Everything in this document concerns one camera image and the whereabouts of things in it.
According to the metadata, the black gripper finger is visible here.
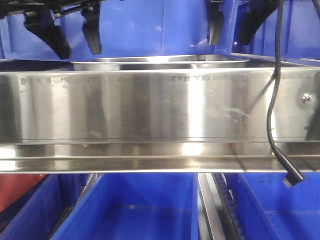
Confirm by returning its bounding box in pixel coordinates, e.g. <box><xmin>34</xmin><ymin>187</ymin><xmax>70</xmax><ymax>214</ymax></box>
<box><xmin>238</xmin><ymin>4</ymin><xmax>278</xmax><ymax>46</ymax></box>
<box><xmin>23</xmin><ymin>12</ymin><xmax>71</xmax><ymax>60</ymax></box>
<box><xmin>207</xmin><ymin>0</ymin><xmax>225</xmax><ymax>45</ymax></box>
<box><xmin>81</xmin><ymin>7</ymin><xmax>102</xmax><ymax>55</ymax></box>

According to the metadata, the silver metal tray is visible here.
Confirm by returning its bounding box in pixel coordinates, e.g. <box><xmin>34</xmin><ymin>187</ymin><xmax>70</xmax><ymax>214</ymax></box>
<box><xmin>72</xmin><ymin>54</ymin><xmax>250</xmax><ymax>71</ymax></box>

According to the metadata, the large blue bin left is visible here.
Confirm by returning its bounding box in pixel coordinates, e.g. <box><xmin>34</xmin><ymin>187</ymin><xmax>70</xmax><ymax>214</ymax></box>
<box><xmin>0</xmin><ymin>0</ymin><xmax>239</xmax><ymax>61</ymax></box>

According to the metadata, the blue bin far right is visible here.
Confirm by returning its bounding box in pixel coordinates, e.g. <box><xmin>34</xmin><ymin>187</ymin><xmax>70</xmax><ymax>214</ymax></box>
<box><xmin>232</xmin><ymin>0</ymin><xmax>320</xmax><ymax>60</ymax></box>

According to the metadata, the lower blue bin left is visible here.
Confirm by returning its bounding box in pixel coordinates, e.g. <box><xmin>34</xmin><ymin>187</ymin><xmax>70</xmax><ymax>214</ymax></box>
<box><xmin>0</xmin><ymin>174</ymin><xmax>88</xmax><ymax>240</ymax></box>

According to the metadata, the lower blue bin right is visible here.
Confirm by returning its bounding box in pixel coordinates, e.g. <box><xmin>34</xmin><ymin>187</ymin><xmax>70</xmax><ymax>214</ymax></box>
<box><xmin>225</xmin><ymin>173</ymin><xmax>320</xmax><ymax>240</ymax></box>

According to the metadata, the lower blue bin centre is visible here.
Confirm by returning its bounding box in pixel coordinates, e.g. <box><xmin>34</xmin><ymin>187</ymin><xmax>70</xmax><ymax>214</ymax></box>
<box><xmin>53</xmin><ymin>173</ymin><xmax>198</xmax><ymax>240</ymax></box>

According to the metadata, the white roller track centre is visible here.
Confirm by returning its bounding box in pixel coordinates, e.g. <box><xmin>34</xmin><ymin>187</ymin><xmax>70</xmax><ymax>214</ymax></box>
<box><xmin>212</xmin><ymin>173</ymin><xmax>245</xmax><ymax>240</ymax></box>

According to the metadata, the rail screw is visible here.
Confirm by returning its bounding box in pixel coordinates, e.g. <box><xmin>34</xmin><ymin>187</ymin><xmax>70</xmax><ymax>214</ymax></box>
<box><xmin>301</xmin><ymin>93</ymin><xmax>312</xmax><ymax>104</ymax></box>

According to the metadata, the stainless steel front rail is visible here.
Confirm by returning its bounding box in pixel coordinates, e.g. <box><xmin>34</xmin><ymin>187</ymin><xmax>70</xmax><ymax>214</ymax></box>
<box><xmin>0</xmin><ymin>66</ymin><xmax>320</xmax><ymax>175</ymax></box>

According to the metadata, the black dangling cable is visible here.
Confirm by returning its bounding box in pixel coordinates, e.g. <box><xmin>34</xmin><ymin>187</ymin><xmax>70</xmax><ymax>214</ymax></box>
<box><xmin>266</xmin><ymin>0</ymin><xmax>305</xmax><ymax>189</ymax></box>

